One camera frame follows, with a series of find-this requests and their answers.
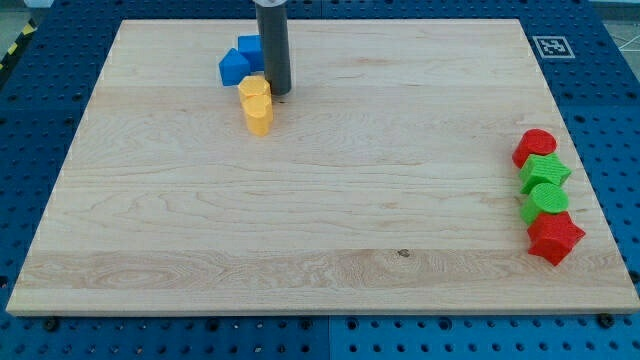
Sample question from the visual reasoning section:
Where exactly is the yellow hexagon block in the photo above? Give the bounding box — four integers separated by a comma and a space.
237, 75, 271, 103

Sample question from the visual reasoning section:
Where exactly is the light wooden board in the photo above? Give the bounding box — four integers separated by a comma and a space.
7, 19, 639, 316

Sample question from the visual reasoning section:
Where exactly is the yellow heart block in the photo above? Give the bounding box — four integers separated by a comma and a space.
242, 95, 274, 137

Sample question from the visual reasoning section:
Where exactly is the blue triangular block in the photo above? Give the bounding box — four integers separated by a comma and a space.
219, 48, 251, 86

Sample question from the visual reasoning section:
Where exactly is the blue cube block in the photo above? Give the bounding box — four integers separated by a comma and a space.
237, 34, 264, 72

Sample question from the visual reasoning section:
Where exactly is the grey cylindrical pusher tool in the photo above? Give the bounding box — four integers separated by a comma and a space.
254, 0, 292, 96

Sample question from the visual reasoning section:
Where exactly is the green star block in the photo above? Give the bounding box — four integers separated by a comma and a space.
519, 153, 572, 194

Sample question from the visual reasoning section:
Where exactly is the red cylinder block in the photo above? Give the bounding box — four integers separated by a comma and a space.
512, 128, 557, 168

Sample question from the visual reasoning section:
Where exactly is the green cylinder block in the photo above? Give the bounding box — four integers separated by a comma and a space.
520, 183, 569, 225

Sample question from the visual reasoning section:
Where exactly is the red star block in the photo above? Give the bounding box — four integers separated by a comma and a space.
527, 211, 586, 266

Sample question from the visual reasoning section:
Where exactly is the white fiducial marker tag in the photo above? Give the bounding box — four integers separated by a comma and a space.
532, 35, 575, 59

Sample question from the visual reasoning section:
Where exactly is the yellow black hazard tape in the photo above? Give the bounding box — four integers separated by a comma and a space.
1, 18, 38, 72

